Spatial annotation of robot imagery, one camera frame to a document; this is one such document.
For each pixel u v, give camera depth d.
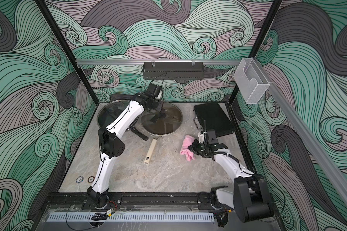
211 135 0.68
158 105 0.82
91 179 0.81
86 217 0.70
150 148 0.82
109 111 1.19
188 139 0.87
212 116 1.04
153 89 0.71
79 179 0.81
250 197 0.40
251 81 0.79
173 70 0.95
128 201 0.74
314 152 0.51
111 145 0.56
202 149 0.66
